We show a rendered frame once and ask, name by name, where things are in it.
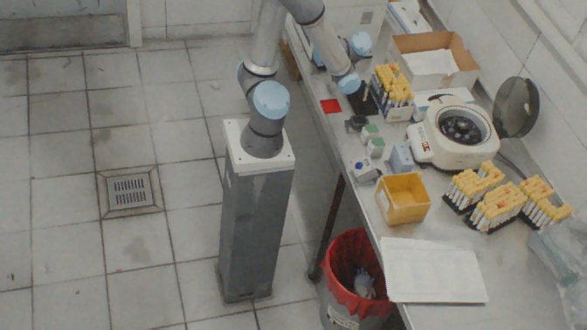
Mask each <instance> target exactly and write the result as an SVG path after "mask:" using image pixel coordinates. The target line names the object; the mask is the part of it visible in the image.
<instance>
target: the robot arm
mask: <svg viewBox="0 0 587 330"><path fill-rule="evenodd" d="M288 12H289V13H290V14H291V15H292V17H293V19H294V20H295V22H296V23H297V24H298V25H301V26H303V28H304V30H305V31H306V33H307V35H308V36H309V38H310V41H311V42H312V44H313V46H314V48H313V56H314V61H315V63H316V64H317V65H325V67H326V70H327V73H328V76H329V79H330V81H331V82H333V81H335V83H336V86H337V88H339V90H340V91H341V92H342V93H345V94H350V93H353V92H354V91H356V90H357V89H358V88H359V86H360V84H361V81H360V79H359V77H358V74H357V73H356V70H355V65H356V64H357V63H358V62H359V61H360V60H361V59H362V58H364V57H365V56H366V55H367V54H368V53H369V51H370V50H371V47H372V45H373V41H372V37H371V36H370V34H369V33H367V32H365V31H358V32H356V33H354V34H353V35H352V36H351V37H345V38H341V37H340V36H339V35H336V34H335V31H334V29H333V27H332V25H331V23H330V22H329V21H328V18H327V16H326V14H325V5H324V3H323V2H322V0H261V4H260V7H259V15H258V19H257V23H256V27H255V32H254V35H253V40H252V48H251V51H250V53H248V54H247V55H246V56H245V57H244V59H243V60H240V62H239V63H238V66H237V71H236V74H237V79H238V83H239V84H240V86H241V88H242V90H243V93H244V95H245V98H246V100H247V103H248V105H249V107H250V110H251V112H250V117H249V120H248V122H247V124H246V125H245V128H244V129H243V131H242V132H241V135H240V139H239V144H240V147H241V148H242V149H243V150H244V151H245V152H246V153H247V154H248V155H249V156H251V157H254V158H257V159H262V160H267V159H272V158H274V157H276V156H277V155H279V154H281V152H282V150H283V147H284V144H285V140H284V134H283V128H284V124H285V120H286V117H287V112H288V110H289V107H290V94H289V91H288V90H287V89H286V88H285V87H284V86H283V85H281V84H280V83H278V82H276V80H275V76H276V73H277V70H278V63H277V61H276V59H275V58H276V55H277V51H278V48H279V44H280V41H281V37H282V34H283V31H284V27H285V23H286V20H287V14H288Z"/></svg>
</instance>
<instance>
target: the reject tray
mask: <svg viewBox="0 0 587 330"><path fill-rule="evenodd" d="M320 103H321V106H322V108H323V111H324V113H339V112H341V111H342V109H341V107H340V104H339V102H338V100H337V99H327V100H320Z"/></svg>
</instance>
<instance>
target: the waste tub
mask: <svg viewBox="0 0 587 330"><path fill-rule="evenodd" d="M374 196H376V199H377V201H378V204H379V206H380V209H381V211H382V212H383V216H384V218H385V221H386V223H387V224H388V226H389V225H395V224H401V223H413V222H418V221H424V220H425V216H426V214H427V212H428V210H429V208H430V207H431V205H432V203H433V202H432V200H431V198H430V196H429V194H428V192H427V190H426V188H425V185H424V183H423V181H422V179H421V177H420V175H419V173H418V172H411V173H404V174H396V175H383V176H381V180H380V183H379V185H378V187H377V190H376V194H375V195H374ZM395 204H396V205H397V207H396V206H395Z"/></svg>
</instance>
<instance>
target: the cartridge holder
mask: <svg viewBox="0 0 587 330"><path fill-rule="evenodd" d="M344 123H345V126H346V128H347V131H348V133H357V132H362V128H363V127H365V124H369V121H368V118H365V115H364V114H360V115H350V118H349V120H344Z"/></svg>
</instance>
